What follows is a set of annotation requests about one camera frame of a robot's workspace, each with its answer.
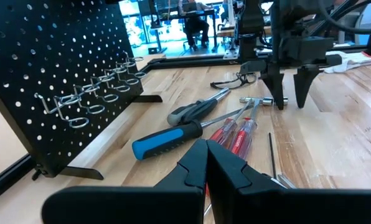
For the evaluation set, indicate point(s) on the small grey black screwdriver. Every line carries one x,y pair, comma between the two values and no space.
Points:
191,112

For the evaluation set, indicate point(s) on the clear safety glasses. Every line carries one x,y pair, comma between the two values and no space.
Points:
232,82

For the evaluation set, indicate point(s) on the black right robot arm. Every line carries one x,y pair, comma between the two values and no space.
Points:
297,15

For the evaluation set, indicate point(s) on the black metal pegboard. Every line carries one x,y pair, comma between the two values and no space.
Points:
48,46

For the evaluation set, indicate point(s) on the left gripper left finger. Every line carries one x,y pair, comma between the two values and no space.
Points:
126,205

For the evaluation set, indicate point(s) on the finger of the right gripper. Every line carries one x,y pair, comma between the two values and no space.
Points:
277,84
303,84

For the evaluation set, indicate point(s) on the thin black hex key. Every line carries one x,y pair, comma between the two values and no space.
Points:
272,155

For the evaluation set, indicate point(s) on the person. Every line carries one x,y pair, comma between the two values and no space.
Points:
196,28

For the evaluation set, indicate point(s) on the chrome socket extension bar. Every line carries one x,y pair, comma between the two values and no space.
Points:
266,101

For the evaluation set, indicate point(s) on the white work glove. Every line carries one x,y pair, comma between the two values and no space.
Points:
350,60

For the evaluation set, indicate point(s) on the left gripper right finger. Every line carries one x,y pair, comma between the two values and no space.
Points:
282,208

